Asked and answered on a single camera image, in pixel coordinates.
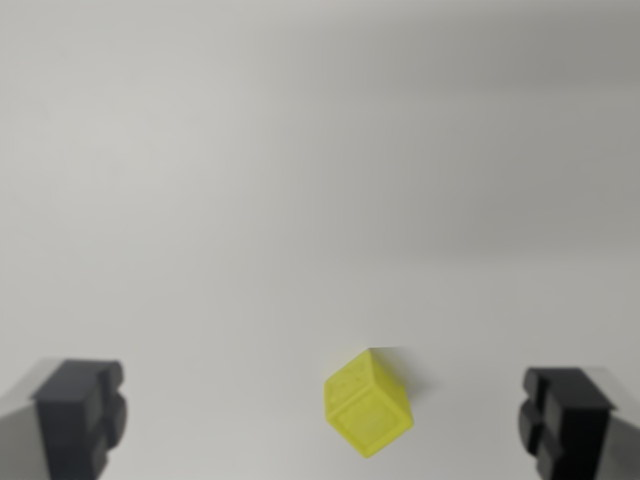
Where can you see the gripper grey left finger with black pad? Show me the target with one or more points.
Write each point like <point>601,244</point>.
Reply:
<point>70,420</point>

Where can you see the gripper grey right finger with black pad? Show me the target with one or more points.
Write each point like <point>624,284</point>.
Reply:
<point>575,425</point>

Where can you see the yellow translucent cube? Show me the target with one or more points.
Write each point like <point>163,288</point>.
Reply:
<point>367,407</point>

